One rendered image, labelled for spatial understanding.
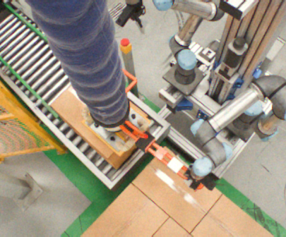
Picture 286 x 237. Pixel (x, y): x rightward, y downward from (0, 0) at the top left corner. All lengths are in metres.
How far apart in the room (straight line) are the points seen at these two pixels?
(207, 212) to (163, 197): 0.36
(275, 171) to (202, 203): 1.07
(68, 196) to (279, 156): 2.19
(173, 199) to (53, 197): 1.29
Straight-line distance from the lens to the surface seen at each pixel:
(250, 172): 2.88
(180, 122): 2.65
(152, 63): 3.19
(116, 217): 2.17
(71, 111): 1.98
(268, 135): 1.62
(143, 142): 1.53
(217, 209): 2.19
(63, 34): 0.80
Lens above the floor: 2.69
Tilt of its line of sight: 68 degrees down
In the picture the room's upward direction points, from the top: 10 degrees counter-clockwise
